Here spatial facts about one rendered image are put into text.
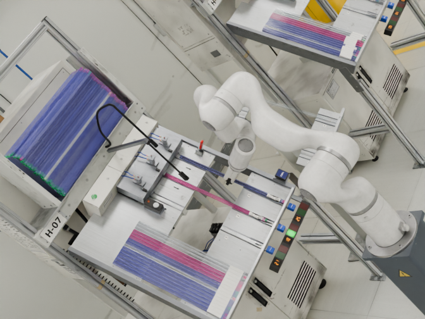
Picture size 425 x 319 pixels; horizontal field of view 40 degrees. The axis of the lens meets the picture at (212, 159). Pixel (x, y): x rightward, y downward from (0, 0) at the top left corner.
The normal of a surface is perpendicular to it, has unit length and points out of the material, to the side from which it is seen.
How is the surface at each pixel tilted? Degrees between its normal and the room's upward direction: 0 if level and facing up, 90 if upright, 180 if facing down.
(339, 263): 0
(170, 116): 90
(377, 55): 90
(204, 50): 90
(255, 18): 45
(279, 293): 90
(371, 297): 0
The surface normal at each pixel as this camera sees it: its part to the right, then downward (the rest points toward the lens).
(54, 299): 0.60, -0.11
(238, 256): 0.00, -0.51
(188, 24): -0.46, 0.76
